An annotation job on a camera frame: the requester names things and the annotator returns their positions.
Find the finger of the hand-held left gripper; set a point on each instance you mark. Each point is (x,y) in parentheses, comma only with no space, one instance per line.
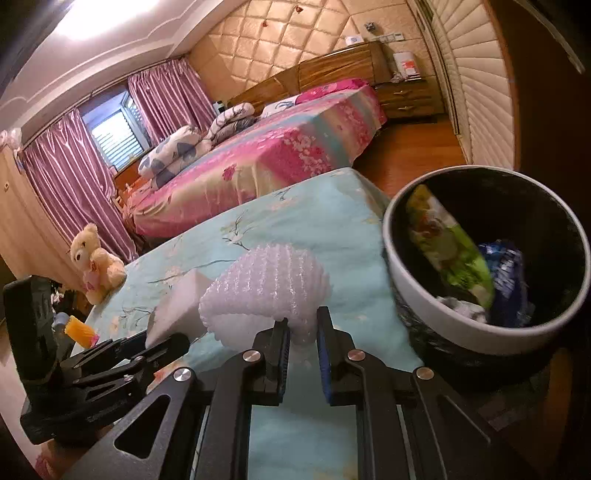
(115,378)
(115,348)

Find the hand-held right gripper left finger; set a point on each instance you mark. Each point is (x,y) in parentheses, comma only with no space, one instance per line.
(284,364)

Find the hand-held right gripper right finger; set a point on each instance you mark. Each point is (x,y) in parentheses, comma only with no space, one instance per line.
(323,364)

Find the white foam fruit net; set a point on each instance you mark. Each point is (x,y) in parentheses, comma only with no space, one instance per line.
(263,286)

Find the white round trash bin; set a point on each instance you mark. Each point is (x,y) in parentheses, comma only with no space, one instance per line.
(461,334)

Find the white paper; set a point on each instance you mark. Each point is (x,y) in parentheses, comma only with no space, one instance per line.
(461,307)

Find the green snack packet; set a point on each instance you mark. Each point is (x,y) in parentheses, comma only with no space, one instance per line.
(452,249)

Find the blue plastic wrapper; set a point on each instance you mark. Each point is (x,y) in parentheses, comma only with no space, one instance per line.
(508,286)

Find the white-rimmed black trash bin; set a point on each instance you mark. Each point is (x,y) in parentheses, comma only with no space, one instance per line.
(531,212)

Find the orange yellow toy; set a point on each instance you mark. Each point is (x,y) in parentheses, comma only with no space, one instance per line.
(81,333)

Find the white foam block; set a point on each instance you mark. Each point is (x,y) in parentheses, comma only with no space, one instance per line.
(180,304)

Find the beige teddy bear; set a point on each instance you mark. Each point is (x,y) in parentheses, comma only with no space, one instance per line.
(99,263)

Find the light wooden cabinet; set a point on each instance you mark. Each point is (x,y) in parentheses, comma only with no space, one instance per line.
(18,221)

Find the teal floral tablecloth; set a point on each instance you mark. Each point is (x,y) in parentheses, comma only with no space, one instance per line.
(300,217)

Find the pink curtain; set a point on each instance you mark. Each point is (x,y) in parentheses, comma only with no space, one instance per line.
(171,101)
(69,184)

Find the window with blinds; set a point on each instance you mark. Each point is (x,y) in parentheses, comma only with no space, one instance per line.
(115,138)

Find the folded white blue floral quilt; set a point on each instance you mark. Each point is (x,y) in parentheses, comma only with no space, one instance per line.
(184,147)

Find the bed with pink floral sheet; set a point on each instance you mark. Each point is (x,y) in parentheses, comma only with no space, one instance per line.
(277,152)

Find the white blue pillow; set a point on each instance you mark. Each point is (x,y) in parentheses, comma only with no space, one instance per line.
(277,108)

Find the pink floral pillow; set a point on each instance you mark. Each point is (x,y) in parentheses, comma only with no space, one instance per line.
(323,92)

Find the wooden nightstand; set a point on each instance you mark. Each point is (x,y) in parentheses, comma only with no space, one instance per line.
(411,99)

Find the wooden headboard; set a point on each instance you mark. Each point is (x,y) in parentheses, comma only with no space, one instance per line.
(332,69)

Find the white red box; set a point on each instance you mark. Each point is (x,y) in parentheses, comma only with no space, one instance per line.
(406,64)

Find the wooden wardrobe with louvered doors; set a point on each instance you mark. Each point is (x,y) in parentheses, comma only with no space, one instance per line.
(475,92)

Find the ceiling light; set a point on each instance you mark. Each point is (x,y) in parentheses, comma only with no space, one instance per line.
(101,14)

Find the wall switch row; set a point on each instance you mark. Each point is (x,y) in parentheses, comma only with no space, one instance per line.
(392,37)

